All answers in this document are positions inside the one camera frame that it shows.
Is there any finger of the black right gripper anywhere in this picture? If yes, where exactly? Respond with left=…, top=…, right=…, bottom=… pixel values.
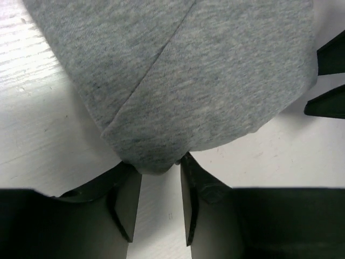
left=317, top=31, right=345, bottom=76
left=304, top=85, right=345, bottom=119

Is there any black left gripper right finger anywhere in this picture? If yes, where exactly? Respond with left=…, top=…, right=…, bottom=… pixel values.
left=181, top=154, right=344, bottom=258

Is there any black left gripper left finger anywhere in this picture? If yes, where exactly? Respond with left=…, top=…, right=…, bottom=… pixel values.
left=1, top=163, right=142, bottom=258

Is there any grey t-shirt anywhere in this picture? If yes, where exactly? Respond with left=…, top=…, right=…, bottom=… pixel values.
left=24, top=1, right=318, bottom=173

